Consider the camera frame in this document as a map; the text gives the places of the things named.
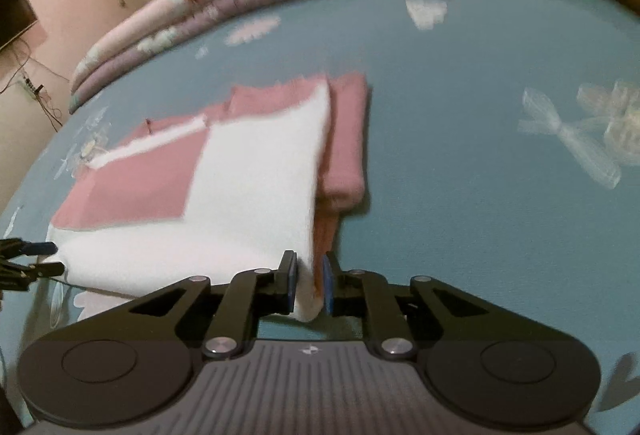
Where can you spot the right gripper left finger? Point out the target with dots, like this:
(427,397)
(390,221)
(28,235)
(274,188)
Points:
(128,363)

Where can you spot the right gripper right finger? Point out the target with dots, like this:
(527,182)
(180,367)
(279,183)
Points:
(485,363)

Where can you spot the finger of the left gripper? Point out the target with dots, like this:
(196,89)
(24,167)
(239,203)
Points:
(14,277)
(16,247)

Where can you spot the pink and white knit sweater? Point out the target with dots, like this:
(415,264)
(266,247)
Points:
(227,189)

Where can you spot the teal floral bed sheet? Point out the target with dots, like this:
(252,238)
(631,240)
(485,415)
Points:
(455,190)

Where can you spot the wall mounted television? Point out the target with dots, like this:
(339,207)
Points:
(16,17)

